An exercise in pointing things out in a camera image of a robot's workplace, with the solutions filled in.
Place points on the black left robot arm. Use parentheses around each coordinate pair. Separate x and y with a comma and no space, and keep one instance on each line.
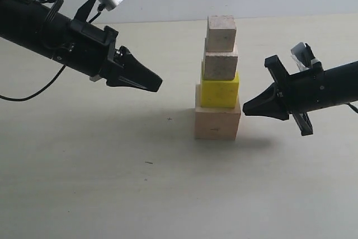
(35,25)

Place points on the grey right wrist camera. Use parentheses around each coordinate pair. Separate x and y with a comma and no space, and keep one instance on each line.
(304,58)

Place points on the medium natural wooden cube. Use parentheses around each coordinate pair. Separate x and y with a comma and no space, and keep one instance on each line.
(219,66)

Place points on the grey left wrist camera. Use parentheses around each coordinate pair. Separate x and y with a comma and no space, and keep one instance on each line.
(85,9)

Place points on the yellow painted wooden cube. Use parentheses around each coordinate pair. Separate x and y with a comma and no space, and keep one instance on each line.
(218,93)

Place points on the small natural wooden cube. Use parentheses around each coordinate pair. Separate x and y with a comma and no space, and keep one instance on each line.
(221,33)

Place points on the large natural wooden cube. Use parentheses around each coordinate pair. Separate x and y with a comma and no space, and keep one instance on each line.
(215,123)

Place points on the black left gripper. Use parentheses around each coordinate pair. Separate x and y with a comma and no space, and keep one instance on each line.
(92,51)

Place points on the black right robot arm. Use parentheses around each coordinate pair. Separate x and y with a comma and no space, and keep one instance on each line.
(342,83)

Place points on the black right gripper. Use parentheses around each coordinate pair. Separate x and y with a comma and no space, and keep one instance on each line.
(291,95)

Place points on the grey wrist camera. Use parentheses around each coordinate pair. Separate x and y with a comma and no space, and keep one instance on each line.
(304,58)
(85,9)

